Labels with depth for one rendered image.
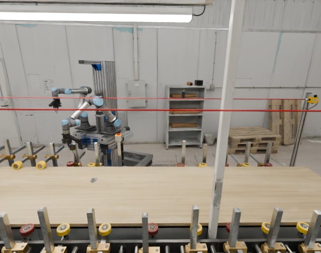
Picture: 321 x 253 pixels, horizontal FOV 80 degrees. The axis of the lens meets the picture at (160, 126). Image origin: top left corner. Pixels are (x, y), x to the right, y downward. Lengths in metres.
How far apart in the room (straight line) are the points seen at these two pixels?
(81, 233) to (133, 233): 0.38
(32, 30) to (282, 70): 5.98
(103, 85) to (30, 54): 2.63
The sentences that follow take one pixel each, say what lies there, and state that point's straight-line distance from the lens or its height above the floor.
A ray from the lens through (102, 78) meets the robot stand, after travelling 3.00.
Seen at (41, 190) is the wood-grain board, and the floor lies 0.90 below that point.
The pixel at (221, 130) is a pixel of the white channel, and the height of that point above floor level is 1.60.
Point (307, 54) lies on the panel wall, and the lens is 6.42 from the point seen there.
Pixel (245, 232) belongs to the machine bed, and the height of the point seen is 0.76.
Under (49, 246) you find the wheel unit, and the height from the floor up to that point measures 0.88.
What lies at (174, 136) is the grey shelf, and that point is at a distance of 5.13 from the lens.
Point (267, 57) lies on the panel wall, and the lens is 5.75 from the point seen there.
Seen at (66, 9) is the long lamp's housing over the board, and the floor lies 2.35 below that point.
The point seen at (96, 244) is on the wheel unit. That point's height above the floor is 0.90.
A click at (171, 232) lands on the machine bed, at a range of 1.64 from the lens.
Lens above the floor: 1.94
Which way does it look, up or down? 17 degrees down
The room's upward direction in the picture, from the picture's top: 1 degrees clockwise
